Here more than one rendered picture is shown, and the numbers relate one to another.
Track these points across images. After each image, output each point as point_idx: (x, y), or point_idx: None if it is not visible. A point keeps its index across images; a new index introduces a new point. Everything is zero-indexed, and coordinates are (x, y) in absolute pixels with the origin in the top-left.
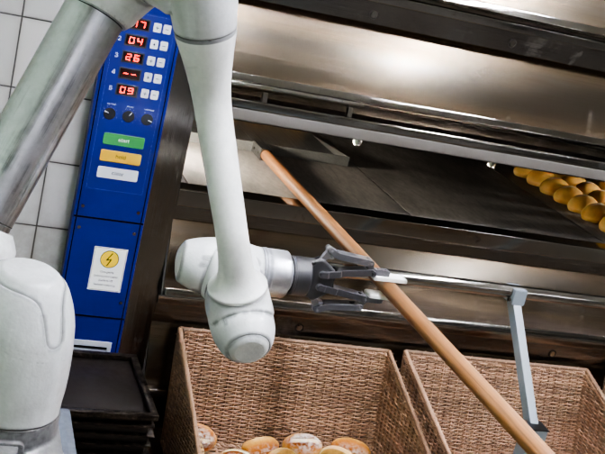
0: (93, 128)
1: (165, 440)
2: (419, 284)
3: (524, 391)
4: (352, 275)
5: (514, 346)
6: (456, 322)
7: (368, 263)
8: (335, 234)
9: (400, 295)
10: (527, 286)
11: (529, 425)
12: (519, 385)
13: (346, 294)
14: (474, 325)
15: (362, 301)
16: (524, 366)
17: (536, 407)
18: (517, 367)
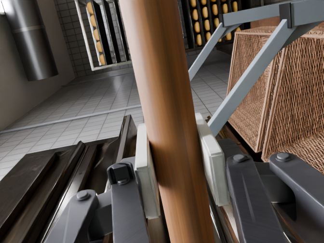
0: None
1: None
2: (219, 210)
3: (264, 55)
4: (138, 235)
5: (235, 105)
6: (286, 234)
7: (77, 205)
8: None
9: (128, 32)
10: (229, 211)
11: (288, 13)
12: (263, 67)
13: (255, 219)
14: (278, 220)
15: (250, 163)
16: (243, 77)
17: (307, 161)
18: (250, 85)
